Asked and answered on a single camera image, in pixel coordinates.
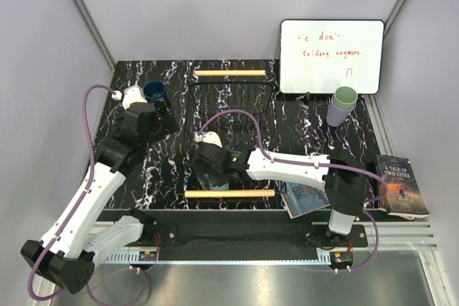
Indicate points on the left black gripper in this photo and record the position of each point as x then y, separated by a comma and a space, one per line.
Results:
167, 125

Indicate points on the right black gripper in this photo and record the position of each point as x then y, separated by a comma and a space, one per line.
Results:
200, 171

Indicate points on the dark blue ceramic cup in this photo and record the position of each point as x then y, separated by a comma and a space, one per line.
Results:
154, 91

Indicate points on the lavender plastic cup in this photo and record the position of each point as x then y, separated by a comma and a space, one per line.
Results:
335, 115

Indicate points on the sage green plastic cup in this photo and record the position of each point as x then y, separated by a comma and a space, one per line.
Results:
345, 98

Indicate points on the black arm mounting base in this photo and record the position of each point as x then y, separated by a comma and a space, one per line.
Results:
252, 231

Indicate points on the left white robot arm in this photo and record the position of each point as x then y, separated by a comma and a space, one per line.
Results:
66, 255

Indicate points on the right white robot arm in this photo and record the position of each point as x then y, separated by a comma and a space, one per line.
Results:
335, 174

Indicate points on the Nineteen Eighty-Four book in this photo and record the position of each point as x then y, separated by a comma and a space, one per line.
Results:
300, 199

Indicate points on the white dry-erase board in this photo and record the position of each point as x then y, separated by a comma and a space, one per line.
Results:
318, 56

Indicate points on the Tale of Two Cities book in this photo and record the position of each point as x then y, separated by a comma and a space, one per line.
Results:
403, 198

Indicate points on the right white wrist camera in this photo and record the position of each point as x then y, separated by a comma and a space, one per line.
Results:
208, 137

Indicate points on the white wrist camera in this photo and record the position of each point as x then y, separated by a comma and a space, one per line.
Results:
131, 95
208, 137

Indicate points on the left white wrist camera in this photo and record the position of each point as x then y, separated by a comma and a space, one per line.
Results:
131, 95

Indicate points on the near wooden rack handle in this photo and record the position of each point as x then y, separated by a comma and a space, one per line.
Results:
245, 193

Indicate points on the wooden rack handle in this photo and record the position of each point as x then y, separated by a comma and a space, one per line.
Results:
245, 193
206, 73

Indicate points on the black wire dish rack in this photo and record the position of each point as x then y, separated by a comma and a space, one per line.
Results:
208, 98

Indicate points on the far wooden rack handle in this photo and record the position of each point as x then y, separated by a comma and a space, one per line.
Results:
206, 73

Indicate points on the white slotted cable duct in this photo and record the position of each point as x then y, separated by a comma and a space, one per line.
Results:
307, 256

